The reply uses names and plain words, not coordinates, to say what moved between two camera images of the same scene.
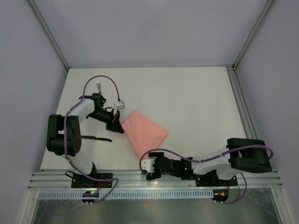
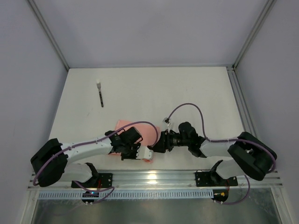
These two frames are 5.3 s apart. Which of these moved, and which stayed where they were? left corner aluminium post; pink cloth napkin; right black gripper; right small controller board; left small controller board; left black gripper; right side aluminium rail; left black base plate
Moved: left black gripper; right black gripper; pink cloth napkin
Stayed: left small controller board; left black base plate; left corner aluminium post; right small controller board; right side aluminium rail
